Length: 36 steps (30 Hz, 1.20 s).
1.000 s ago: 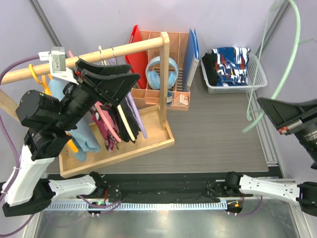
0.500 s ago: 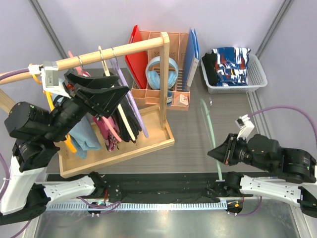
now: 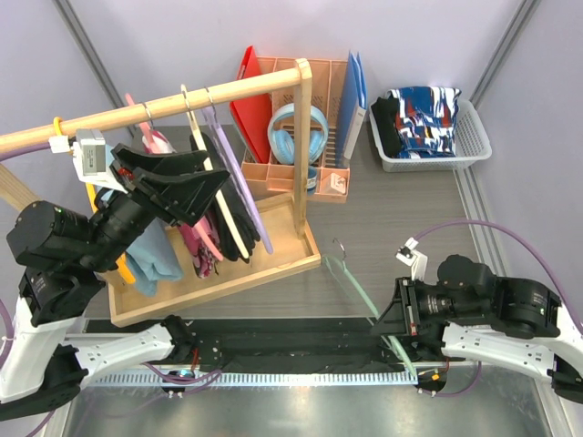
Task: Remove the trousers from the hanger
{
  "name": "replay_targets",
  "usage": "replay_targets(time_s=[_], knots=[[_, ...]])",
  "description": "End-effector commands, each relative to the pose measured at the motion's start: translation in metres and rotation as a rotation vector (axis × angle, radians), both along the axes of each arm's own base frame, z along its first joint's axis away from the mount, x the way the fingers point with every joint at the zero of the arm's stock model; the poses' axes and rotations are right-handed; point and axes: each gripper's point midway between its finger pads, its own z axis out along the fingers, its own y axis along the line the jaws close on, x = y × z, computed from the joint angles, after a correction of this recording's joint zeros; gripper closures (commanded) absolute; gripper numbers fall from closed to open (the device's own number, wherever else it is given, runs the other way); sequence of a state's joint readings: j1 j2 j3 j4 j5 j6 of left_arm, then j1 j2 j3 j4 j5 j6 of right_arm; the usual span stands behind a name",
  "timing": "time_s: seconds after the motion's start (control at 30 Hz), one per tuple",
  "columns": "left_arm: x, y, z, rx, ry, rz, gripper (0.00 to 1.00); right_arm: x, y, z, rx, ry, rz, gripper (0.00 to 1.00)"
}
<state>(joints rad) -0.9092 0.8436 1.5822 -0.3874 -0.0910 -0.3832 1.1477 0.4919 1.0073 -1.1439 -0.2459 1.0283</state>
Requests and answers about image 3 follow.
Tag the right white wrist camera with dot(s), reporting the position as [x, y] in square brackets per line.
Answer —
[411, 257]

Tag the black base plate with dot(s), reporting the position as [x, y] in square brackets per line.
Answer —
[288, 346]

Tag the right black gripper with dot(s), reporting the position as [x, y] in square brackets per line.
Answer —
[401, 316]

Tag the mint green hanger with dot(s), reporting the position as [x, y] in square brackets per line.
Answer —
[355, 291]

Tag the lilac plastic hanger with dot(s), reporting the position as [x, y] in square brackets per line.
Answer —
[226, 153]

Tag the black garment on rack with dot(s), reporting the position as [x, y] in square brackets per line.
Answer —
[243, 222]

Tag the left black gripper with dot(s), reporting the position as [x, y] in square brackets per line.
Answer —
[177, 198]

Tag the wooden clothes rack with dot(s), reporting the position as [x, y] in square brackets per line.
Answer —
[168, 231]

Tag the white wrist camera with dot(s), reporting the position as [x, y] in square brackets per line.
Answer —
[411, 257]
[90, 155]

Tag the black trousers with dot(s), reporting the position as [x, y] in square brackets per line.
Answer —
[384, 112]

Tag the white plastic basket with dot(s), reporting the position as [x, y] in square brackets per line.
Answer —
[471, 145]

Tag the blue patterned garment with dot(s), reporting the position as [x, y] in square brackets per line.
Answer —
[425, 120]

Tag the pink floral garment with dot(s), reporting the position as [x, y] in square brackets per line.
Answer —
[208, 267]

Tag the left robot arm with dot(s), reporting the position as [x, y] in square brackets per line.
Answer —
[64, 255]

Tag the blue folder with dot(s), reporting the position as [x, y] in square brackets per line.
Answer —
[352, 110]

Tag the light blue garment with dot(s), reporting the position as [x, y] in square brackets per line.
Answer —
[151, 259]

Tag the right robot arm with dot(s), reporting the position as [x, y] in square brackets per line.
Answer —
[470, 313]

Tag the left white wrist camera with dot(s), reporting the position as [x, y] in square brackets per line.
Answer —
[90, 155]

